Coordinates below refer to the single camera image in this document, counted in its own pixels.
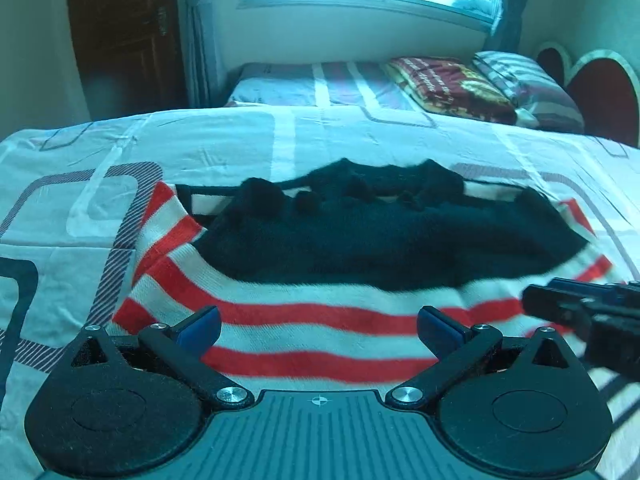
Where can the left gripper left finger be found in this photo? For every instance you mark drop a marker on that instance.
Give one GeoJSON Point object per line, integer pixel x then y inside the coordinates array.
{"type": "Point", "coordinates": [178, 350]}

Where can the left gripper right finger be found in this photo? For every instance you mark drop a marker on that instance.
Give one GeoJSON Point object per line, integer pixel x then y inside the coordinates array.
{"type": "Point", "coordinates": [460, 352]}

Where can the striped knit sweater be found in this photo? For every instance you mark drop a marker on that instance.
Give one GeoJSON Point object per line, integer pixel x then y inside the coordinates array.
{"type": "Point", "coordinates": [318, 280]}

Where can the patterned white bed sheet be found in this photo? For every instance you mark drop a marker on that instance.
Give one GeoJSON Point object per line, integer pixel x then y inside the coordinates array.
{"type": "Point", "coordinates": [73, 199]}

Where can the striped pillow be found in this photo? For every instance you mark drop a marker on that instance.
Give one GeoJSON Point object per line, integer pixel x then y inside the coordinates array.
{"type": "Point", "coordinates": [539, 102]}

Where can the red heart headboard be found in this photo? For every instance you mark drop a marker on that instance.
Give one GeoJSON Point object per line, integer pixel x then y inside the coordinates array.
{"type": "Point", "coordinates": [604, 87]}

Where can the red folded blanket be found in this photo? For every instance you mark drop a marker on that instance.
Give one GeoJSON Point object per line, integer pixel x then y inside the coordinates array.
{"type": "Point", "coordinates": [446, 86]}

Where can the dark wooden door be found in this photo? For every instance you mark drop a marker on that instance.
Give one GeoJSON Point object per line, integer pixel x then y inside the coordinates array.
{"type": "Point", "coordinates": [128, 56]}

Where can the white bedding on sill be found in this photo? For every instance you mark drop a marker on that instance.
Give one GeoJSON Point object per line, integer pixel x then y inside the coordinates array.
{"type": "Point", "coordinates": [484, 8]}

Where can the blue right curtain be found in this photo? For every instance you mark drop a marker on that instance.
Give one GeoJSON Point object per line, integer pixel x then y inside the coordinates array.
{"type": "Point", "coordinates": [515, 0]}

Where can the blue curtain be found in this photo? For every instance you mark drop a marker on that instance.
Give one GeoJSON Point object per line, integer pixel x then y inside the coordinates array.
{"type": "Point", "coordinates": [203, 73]}
{"type": "Point", "coordinates": [515, 0]}

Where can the blue left curtain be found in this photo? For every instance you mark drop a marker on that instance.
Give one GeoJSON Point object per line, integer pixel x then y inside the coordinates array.
{"type": "Point", "coordinates": [203, 73]}

